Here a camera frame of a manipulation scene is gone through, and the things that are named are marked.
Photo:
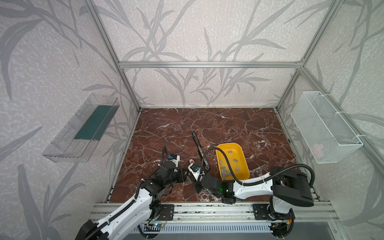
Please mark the aluminium frame corner post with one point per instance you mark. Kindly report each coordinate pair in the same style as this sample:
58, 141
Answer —
331, 13
92, 9

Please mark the aluminium frame back crossbar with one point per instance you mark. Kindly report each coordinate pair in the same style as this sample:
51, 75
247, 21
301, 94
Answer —
147, 65

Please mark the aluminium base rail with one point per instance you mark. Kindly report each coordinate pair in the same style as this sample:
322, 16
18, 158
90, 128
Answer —
199, 212

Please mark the white wire mesh basket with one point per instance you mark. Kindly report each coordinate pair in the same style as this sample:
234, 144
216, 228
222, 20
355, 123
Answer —
327, 134

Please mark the aluminium frame corner post left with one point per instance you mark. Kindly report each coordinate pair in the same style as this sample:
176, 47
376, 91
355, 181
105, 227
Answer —
92, 9

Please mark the aluminium frame corner post right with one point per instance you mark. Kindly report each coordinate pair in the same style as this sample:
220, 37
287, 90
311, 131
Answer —
331, 13

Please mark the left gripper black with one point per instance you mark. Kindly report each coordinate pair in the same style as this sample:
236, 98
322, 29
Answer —
167, 159

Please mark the black metal stapler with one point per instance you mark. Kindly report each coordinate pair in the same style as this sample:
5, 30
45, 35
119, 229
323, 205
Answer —
201, 152

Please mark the yellow plastic tray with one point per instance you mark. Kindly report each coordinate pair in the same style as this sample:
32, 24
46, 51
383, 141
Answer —
243, 173

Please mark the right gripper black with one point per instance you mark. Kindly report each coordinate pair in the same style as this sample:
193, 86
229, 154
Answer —
199, 173

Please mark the circuit board right base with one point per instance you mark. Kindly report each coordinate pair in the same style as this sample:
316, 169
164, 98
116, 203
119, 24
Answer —
281, 230

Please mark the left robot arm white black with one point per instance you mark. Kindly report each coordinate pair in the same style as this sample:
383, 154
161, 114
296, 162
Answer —
143, 205

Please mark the clear plastic wall bin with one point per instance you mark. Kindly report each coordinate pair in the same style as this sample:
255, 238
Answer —
79, 138

